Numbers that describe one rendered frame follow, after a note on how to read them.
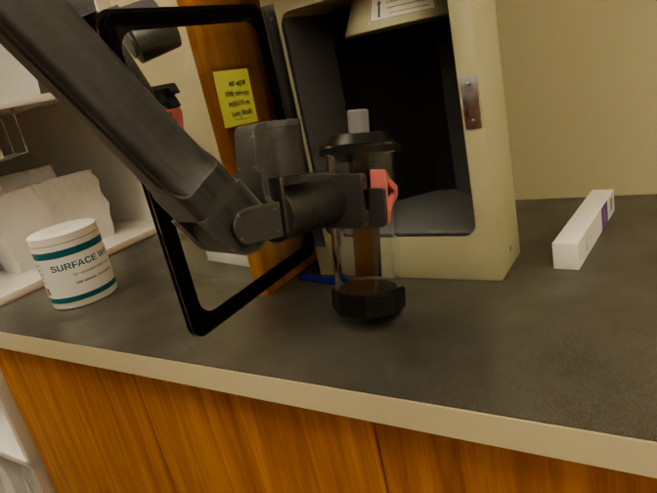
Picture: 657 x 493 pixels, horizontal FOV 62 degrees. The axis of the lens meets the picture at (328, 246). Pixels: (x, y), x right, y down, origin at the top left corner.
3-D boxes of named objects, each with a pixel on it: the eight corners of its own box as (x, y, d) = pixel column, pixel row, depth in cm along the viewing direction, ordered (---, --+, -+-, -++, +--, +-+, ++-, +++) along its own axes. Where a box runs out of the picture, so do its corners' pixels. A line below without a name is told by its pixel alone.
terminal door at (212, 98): (316, 251, 95) (259, 3, 82) (196, 342, 70) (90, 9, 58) (312, 251, 95) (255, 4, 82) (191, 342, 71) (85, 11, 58)
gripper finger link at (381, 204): (362, 165, 75) (324, 172, 67) (411, 163, 71) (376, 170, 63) (365, 215, 76) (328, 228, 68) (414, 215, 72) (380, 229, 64)
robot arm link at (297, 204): (250, 245, 60) (292, 244, 57) (240, 181, 59) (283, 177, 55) (287, 232, 65) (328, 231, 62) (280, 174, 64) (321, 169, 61)
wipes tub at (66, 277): (93, 282, 123) (69, 217, 118) (131, 284, 115) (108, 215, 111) (39, 308, 112) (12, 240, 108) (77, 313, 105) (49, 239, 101)
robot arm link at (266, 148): (193, 243, 58) (237, 247, 52) (174, 133, 56) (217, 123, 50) (283, 222, 66) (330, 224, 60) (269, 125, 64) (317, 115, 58)
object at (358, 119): (348, 159, 80) (345, 112, 79) (406, 156, 75) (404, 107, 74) (312, 163, 72) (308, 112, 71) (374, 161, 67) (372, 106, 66)
